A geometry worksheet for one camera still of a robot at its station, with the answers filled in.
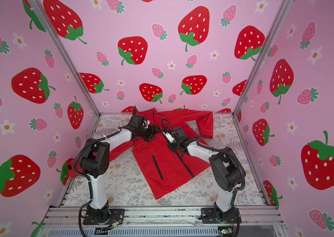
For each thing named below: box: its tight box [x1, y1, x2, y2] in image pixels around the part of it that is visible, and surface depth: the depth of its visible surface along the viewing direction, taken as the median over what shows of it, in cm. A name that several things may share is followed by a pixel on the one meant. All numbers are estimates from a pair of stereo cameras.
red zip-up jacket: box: [67, 106, 215, 200], surface depth 91 cm
